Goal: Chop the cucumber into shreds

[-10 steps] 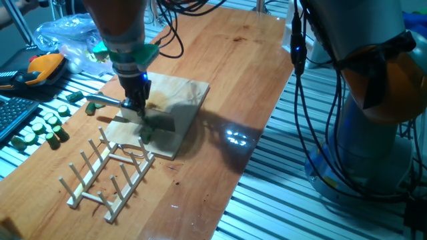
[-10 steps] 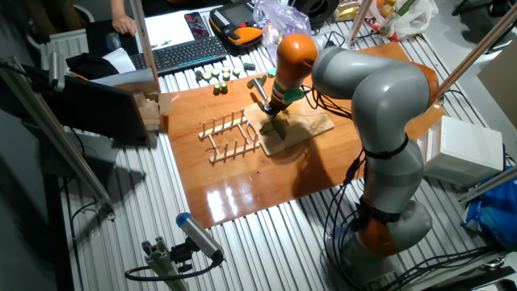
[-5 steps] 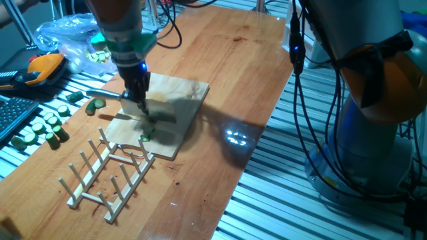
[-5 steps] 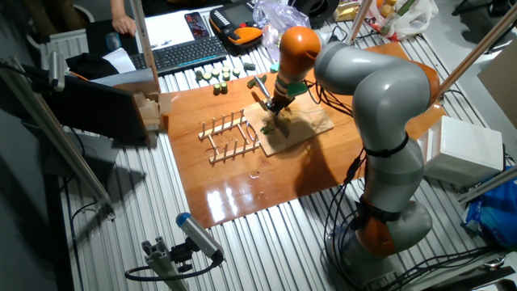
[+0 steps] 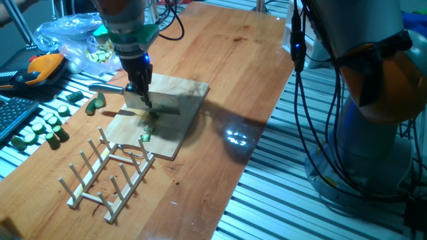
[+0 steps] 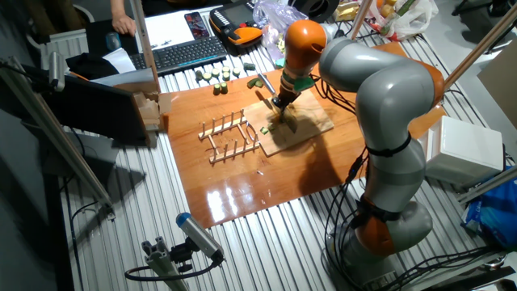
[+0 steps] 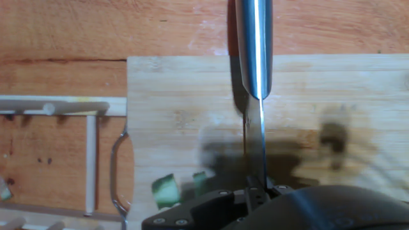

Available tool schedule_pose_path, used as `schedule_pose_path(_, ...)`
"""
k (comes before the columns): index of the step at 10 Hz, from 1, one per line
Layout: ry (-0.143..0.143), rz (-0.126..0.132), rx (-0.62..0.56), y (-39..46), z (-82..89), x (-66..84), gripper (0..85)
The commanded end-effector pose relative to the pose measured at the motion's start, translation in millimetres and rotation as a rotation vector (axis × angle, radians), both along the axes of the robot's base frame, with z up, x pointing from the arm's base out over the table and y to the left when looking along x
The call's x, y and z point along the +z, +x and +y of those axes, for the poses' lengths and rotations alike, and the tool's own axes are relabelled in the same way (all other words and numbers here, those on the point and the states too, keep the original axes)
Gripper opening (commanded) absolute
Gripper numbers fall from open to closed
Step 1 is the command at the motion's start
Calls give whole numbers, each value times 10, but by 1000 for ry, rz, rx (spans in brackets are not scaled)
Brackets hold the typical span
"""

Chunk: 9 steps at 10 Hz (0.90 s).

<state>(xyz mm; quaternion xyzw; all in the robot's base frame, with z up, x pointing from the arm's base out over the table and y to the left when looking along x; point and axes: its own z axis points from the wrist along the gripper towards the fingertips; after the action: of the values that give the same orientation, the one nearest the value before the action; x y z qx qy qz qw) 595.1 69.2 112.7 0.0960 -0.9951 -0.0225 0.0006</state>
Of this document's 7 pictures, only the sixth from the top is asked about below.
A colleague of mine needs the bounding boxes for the person right hand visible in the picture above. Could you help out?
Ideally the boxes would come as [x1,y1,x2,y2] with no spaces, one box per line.
[111,14,137,37]

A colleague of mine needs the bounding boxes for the silver camera with blue end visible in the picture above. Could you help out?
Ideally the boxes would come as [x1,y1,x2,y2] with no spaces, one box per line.
[175,212,225,264]

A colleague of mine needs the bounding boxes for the white bag with fruit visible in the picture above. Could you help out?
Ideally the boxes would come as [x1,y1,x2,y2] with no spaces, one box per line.
[365,0,439,41]

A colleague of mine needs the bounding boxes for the black mouse pad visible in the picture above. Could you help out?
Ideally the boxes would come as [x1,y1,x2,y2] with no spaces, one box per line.
[85,19,141,57]

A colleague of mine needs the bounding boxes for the computer mouse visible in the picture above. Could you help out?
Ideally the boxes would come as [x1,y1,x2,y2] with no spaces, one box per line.
[105,32,122,52]

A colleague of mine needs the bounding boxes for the black monitor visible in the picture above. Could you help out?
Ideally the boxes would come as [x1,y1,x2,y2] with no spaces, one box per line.
[22,64,150,146]

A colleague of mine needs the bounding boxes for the wooden peg dish rack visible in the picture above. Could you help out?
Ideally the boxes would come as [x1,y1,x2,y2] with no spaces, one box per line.
[197,108,262,165]

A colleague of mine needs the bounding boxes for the steel cleaver knife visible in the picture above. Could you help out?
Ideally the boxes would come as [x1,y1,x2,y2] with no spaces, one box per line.
[257,72,299,134]

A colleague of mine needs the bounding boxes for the brown cardboard box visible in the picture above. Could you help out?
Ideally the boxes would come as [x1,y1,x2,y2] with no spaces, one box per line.
[477,38,517,130]

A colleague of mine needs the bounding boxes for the black round object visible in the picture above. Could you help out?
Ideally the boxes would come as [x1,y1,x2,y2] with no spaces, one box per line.
[288,0,340,23]

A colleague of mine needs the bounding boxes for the wooden cutting board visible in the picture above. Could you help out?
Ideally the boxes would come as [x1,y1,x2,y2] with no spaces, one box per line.
[242,88,335,158]

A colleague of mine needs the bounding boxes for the white drawer cabinet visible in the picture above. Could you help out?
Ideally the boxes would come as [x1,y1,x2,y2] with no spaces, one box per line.
[419,116,505,188]

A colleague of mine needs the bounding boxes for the aluminium camera bracket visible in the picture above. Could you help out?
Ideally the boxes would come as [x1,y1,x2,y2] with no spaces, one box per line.
[141,236,193,291]

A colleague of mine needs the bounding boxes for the black smartphone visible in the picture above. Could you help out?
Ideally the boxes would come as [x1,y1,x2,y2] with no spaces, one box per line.
[184,11,211,40]

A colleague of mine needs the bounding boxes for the black keyboard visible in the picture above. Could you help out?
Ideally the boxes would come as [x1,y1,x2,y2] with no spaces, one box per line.
[128,36,229,77]

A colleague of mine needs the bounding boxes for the person right forearm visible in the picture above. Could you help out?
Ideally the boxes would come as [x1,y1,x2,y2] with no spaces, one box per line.
[109,0,127,18]

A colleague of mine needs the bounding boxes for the black cloth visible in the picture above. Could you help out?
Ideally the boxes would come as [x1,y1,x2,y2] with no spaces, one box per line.
[65,52,120,81]

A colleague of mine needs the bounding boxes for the silver depth camera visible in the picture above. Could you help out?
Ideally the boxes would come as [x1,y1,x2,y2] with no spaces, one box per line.
[48,50,66,93]

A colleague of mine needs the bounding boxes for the clear plastic bag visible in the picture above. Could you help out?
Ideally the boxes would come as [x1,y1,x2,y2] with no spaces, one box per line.
[252,0,310,62]

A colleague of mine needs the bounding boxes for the white paper sheet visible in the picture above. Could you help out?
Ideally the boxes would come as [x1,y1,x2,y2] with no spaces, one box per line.
[143,6,221,52]

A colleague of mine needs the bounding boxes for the blue plastic bag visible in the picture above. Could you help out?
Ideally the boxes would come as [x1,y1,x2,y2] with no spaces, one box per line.
[461,167,517,250]

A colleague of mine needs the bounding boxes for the long aluminium frame bar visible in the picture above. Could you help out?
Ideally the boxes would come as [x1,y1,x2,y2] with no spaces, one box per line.
[0,56,117,221]

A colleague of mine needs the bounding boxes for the short aluminium frame bar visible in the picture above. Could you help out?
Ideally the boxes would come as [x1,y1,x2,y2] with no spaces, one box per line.
[458,165,517,205]

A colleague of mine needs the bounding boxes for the orange black teach pendant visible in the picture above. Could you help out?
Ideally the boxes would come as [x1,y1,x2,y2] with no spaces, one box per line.
[208,2,264,52]

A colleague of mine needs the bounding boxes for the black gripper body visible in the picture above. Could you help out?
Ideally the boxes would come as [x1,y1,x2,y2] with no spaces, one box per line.
[277,89,301,109]

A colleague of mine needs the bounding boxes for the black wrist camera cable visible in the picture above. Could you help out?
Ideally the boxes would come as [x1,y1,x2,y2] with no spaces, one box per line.
[313,74,364,116]

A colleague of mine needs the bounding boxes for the metal frame post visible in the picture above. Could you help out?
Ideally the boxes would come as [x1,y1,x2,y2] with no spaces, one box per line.
[128,0,162,84]
[350,0,373,40]
[443,2,517,91]

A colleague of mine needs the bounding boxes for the yellow packet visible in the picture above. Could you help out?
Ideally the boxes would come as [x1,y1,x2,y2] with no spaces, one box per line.
[334,2,360,22]

